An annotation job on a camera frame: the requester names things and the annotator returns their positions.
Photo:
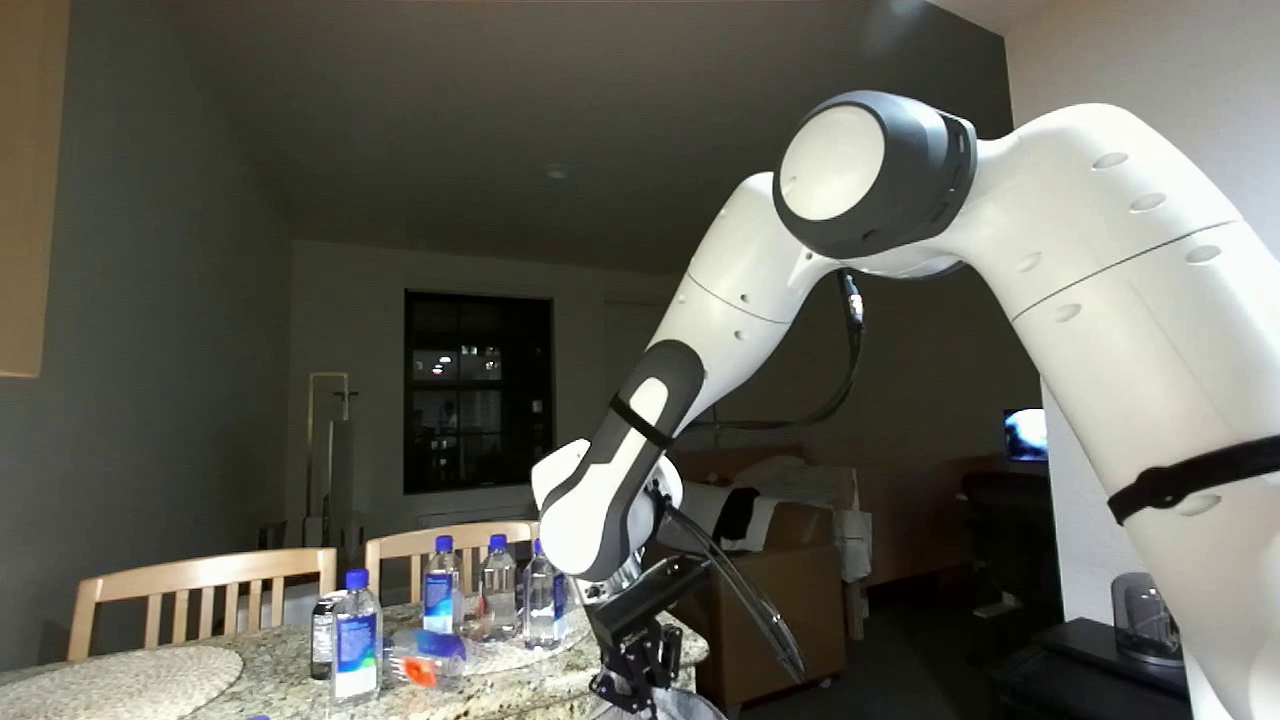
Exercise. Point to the small dark glass bottle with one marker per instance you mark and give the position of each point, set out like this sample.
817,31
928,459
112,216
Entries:
323,636

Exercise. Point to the lit screen monitor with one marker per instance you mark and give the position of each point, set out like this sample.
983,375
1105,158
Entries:
1025,432

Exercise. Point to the light wooden chair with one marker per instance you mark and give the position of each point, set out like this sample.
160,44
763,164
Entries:
202,597
400,560

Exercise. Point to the white cushion on sofa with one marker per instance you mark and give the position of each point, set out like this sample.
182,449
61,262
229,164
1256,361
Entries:
747,503

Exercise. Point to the orange and blue small item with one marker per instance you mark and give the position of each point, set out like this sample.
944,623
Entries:
432,660

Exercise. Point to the front water bottle blue label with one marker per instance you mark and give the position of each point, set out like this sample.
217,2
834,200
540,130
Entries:
359,643

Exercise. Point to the brown sofa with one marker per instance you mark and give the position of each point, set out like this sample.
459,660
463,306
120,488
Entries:
808,587

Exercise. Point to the grey cup on counter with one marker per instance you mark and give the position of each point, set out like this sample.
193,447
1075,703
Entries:
1143,613

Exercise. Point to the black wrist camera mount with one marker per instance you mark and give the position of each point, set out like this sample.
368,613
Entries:
681,574

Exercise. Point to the water bottle back right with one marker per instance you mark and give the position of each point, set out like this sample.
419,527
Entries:
540,609

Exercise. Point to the light wooden chair right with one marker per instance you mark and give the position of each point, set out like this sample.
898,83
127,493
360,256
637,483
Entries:
400,560

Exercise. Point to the light wooden chair left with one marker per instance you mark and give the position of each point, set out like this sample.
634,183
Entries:
202,597

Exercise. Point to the metal floor stand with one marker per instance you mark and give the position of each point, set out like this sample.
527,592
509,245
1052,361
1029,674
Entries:
326,454

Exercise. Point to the water bottle back middle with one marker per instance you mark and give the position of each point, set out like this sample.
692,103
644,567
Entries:
499,589

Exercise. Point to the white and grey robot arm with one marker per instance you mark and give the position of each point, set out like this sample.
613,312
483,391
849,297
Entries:
1090,243

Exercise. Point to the water bottle back left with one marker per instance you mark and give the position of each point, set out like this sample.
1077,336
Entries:
441,609

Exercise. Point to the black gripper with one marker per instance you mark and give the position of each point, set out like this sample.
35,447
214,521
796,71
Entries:
637,656

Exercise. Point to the clear plastic wrap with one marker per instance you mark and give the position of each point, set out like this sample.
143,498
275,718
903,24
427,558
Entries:
483,655

